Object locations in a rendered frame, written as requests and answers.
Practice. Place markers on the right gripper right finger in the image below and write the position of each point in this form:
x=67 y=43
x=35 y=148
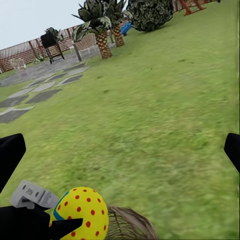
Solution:
x=232 y=149

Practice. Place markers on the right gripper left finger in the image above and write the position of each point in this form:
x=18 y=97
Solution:
x=12 y=149

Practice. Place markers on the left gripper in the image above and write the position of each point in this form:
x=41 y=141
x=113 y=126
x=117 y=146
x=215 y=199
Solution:
x=33 y=224

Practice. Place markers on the wicker basket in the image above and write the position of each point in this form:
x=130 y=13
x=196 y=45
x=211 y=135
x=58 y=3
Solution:
x=129 y=224

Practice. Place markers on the easter egg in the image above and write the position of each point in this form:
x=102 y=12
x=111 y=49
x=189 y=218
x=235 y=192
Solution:
x=83 y=202

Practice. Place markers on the charcoal grill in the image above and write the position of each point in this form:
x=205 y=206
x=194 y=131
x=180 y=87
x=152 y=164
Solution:
x=48 y=40

